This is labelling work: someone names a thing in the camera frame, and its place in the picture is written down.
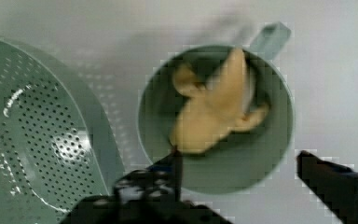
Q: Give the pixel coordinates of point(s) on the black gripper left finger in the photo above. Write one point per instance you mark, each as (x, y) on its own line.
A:
(145, 196)

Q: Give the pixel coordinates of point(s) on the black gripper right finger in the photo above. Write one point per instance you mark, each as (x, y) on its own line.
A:
(334, 184)

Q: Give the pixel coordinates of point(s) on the peeled yellow banana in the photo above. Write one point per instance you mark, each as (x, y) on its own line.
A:
(213, 111)

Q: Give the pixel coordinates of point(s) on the green mug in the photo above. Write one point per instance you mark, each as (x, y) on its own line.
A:
(241, 159)

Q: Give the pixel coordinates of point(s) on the green perforated colander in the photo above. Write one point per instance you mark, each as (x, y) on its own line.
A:
(56, 143)

